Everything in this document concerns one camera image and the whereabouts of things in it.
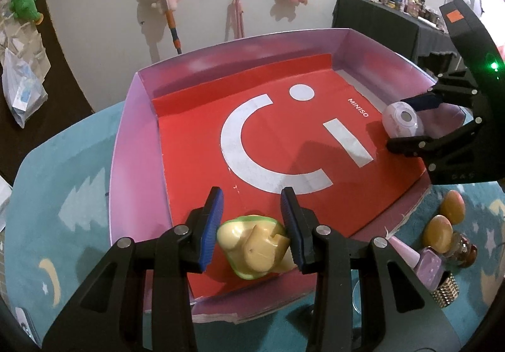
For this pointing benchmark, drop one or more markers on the hanging pocket organizer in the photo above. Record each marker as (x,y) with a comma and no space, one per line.
(19,40)

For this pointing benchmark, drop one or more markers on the pink wall hook item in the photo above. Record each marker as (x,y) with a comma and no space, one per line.
(238,17)

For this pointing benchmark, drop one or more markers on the mop pole orange grip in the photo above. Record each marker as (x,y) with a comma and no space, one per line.
(169,17)

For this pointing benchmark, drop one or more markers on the pink cardboard box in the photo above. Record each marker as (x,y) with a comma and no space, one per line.
(130,162)

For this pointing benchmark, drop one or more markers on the red liner sheet white logo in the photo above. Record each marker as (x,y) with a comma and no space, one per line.
(276,107)

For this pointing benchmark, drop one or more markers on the dark brown door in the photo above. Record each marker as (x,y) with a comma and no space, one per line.
(59,72)

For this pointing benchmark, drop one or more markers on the purple nail polish bottle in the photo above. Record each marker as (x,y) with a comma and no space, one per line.
(430,269)

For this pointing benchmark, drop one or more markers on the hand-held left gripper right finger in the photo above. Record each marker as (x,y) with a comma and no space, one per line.
(294,233)

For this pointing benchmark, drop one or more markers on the black draped table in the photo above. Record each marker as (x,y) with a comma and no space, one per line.
(374,28)

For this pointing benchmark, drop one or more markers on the clear plastic bag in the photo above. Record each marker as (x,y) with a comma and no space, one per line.
(23,91)

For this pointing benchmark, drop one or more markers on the green plush dinosaur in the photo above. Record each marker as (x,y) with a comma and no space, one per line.
(23,1)

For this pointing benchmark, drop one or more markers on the teal rug with stars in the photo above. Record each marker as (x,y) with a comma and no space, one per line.
(71,186)

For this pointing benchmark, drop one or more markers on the silver studded bottle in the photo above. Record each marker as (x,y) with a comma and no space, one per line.
(446,293)

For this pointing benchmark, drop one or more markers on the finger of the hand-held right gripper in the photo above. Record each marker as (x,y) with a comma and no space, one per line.
(426,101)
(434,147)

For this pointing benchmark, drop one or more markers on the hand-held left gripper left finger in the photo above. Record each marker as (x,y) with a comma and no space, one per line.
(211,233)

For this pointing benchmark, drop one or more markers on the burger shaped toy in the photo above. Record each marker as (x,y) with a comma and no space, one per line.
(252,249)

